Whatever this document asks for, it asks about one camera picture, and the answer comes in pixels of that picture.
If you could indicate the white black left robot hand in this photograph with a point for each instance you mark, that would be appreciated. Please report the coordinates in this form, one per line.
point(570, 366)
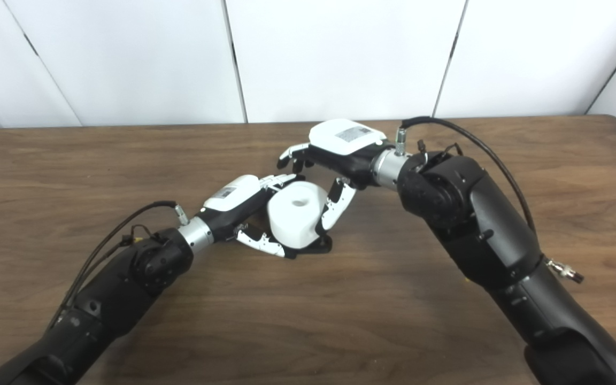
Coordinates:
point(233, 195)

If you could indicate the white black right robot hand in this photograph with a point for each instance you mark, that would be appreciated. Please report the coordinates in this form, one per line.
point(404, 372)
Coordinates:
point(343, 139)

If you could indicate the round white plastic piece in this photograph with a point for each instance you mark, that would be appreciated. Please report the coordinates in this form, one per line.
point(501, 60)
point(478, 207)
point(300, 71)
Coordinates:
point(294, 214)

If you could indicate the black plastic holder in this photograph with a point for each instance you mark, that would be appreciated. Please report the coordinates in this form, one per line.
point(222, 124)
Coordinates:
point(321, 245)

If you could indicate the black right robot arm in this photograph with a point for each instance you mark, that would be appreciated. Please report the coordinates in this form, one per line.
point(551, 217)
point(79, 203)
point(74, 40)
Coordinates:
point(484, 235)

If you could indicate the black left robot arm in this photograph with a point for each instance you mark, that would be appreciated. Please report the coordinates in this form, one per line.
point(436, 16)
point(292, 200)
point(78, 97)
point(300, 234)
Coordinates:
point(110, 299)

